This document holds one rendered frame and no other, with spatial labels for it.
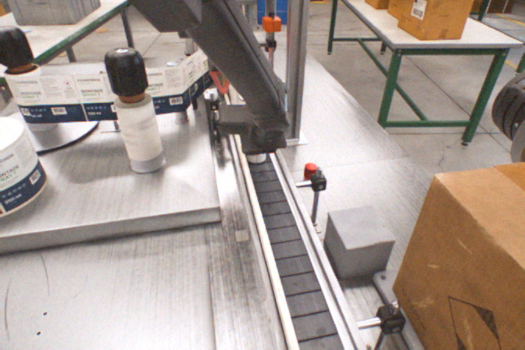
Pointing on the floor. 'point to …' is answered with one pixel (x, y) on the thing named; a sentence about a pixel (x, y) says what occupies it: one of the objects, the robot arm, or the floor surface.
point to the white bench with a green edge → (66, 35)
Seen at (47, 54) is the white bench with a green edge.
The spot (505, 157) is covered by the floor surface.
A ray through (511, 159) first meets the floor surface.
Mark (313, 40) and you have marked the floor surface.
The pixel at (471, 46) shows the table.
